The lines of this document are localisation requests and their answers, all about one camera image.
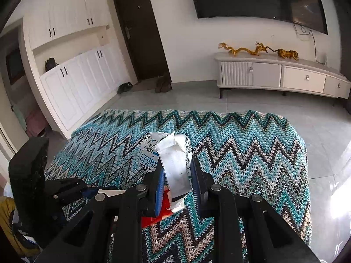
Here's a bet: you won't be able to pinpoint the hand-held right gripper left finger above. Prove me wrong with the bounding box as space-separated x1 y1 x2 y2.
34 167 165 263

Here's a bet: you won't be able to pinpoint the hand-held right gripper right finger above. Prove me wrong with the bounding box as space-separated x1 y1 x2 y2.
190 157 321 263

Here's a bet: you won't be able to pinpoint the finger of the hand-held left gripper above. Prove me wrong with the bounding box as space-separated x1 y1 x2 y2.
44 177 100 206

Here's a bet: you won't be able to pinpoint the white plastic wrapper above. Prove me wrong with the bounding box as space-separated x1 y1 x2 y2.
138 131 192 213

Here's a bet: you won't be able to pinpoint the red snack packet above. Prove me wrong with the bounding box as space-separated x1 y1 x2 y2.
141 185 173 228

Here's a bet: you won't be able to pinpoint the pink stool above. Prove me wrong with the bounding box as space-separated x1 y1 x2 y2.
26 111 46 136

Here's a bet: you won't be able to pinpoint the teal zigzag knitted blanket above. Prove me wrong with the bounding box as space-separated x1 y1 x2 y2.
44 109 312 263

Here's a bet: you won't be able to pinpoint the yellow cloth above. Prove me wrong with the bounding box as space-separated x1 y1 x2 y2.
0 197 39 256

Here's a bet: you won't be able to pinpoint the black bag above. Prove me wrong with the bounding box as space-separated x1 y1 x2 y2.
45 57 59 72

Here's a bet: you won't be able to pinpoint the brown boots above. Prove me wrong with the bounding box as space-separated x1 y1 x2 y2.
155 73 173 93

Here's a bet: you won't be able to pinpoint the golden dragon figurine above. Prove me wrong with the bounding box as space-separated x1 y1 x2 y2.
218 42 272 57

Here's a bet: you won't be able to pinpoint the white television cabinet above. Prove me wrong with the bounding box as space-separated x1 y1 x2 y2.
214 52 351 107

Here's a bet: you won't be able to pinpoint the dark brown door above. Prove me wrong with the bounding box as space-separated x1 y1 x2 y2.
112 0 173 86

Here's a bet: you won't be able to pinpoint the golden tiger figurine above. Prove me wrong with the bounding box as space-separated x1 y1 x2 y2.
276 48 299 60

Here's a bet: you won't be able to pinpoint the white wall cupboards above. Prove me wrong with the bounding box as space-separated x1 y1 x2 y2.
22 0 133 140

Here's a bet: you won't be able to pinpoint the black television cable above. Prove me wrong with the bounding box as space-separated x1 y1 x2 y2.
293 23 321 63

